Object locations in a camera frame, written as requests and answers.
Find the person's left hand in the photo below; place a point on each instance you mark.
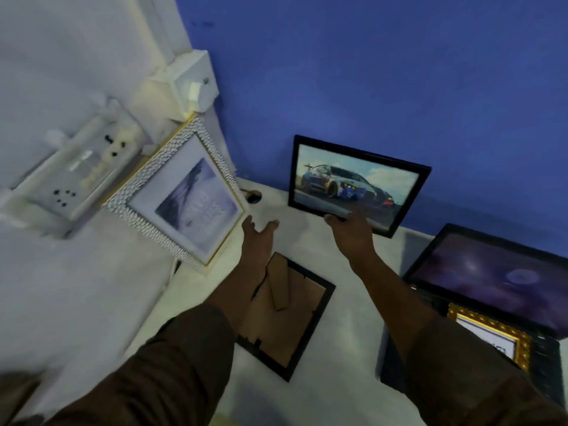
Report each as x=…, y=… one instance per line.
x=255, y=243

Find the person's right hand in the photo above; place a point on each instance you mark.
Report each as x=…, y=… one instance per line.
x=353, y=237

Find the person's right thumb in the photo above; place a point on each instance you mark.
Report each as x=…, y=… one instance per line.
x=333, y=219

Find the person's left thumb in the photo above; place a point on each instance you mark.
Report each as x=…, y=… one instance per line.
x=247, y=226

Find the black framed car picture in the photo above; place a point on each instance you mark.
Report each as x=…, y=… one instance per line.
x=355, y=184

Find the person's right forearm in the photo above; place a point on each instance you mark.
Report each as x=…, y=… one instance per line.
x=448, y=350

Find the person's left forearm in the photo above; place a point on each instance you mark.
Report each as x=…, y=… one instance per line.
x=191, y=350

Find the black framed purple picture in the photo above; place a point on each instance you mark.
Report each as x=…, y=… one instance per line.
x=492, y=275

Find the white beaded picture frame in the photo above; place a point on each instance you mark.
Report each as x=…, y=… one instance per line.
x=182, y=199

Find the black frame with cardboard back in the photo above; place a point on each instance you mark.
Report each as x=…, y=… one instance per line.
x=288, y=314

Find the white wall junction box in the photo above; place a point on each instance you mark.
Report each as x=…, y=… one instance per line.
x=186, y=86

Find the white wall socket panel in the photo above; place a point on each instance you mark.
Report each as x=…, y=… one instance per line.
x=80, y=172

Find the gold ornate picture frame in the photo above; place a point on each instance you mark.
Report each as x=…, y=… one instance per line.
x=497, y=334

